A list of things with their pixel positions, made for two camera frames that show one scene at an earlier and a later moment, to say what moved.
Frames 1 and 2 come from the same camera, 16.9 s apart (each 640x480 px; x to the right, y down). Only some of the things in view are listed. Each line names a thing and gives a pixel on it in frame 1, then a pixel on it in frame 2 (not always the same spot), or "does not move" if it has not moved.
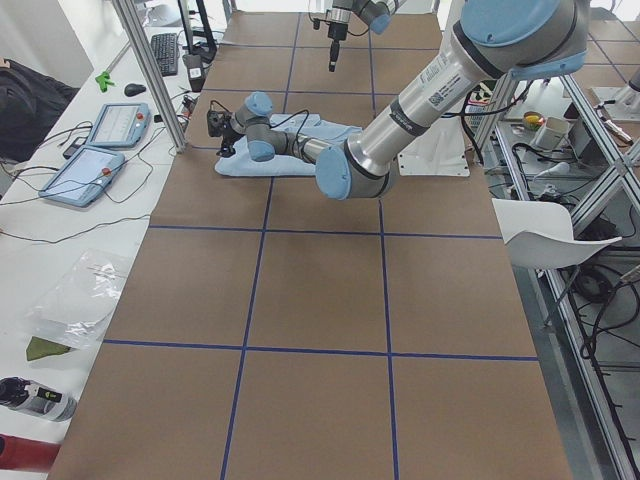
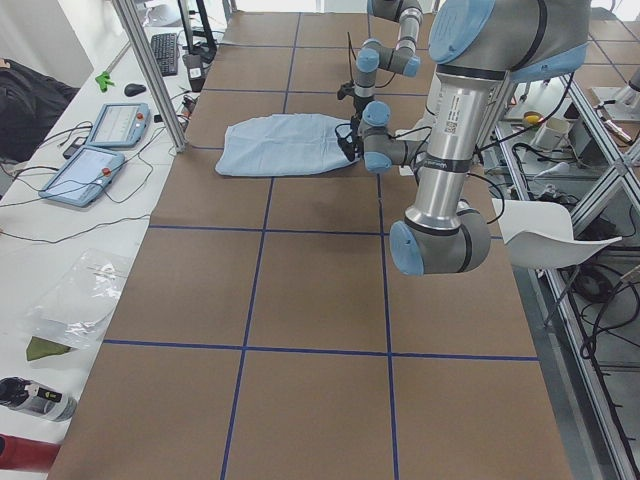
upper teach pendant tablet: x=123 y=125 does not move
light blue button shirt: x=242 y=163 does not move
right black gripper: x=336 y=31 to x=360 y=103
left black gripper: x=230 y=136 to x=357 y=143
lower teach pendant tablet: x=83 y=177 does not move
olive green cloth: x=39 y=347 does not move
